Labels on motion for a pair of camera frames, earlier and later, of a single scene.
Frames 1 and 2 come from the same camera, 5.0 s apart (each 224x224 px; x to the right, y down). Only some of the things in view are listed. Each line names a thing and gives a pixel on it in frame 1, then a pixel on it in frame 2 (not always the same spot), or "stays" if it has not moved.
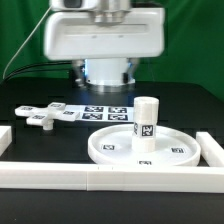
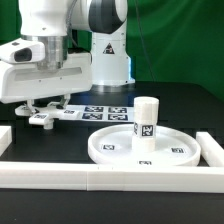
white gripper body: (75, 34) -> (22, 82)
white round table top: (114, 145) stays
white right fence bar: (211, 150) stays
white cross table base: (45, 116) stays
